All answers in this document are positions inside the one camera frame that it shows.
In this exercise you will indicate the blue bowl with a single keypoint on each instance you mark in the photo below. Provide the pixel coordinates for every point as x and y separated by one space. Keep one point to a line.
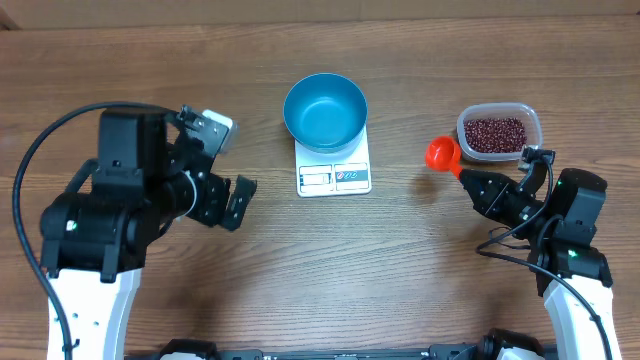
325 112

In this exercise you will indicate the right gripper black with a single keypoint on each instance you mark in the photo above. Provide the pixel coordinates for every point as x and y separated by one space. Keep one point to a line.
489 204

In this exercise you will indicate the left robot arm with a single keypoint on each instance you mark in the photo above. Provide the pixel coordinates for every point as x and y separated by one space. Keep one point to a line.
152 167

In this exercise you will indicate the red beans in container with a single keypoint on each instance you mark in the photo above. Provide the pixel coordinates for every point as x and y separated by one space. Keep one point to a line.
495 135

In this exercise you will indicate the red measuring scoop blue handle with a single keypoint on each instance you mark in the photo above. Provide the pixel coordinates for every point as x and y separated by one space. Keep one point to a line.
443 154

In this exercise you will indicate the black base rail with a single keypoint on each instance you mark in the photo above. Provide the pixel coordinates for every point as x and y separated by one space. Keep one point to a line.
497 344

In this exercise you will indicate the white kitchen scale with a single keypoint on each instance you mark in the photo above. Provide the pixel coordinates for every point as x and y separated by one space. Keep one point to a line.
346 172

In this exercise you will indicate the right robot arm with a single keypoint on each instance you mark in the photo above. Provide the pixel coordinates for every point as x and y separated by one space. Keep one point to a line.
556 221

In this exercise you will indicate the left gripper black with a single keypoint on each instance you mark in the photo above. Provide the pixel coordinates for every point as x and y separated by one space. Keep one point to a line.
214 210

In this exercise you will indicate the clear plastic container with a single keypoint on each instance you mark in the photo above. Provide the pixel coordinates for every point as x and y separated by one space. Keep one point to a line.
499 110

